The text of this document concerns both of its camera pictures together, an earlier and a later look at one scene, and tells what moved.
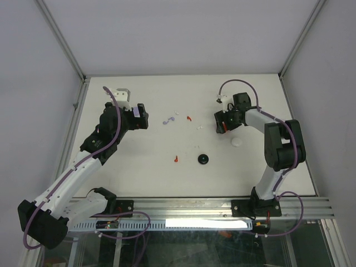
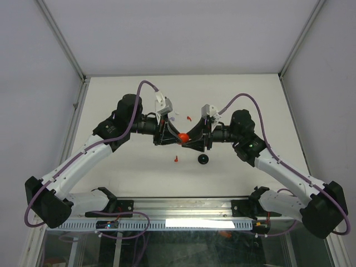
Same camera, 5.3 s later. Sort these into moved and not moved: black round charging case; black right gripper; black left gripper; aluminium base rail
Moved: black left gripper; black right gripper
Not moved: aluminium base rail; black round charging case
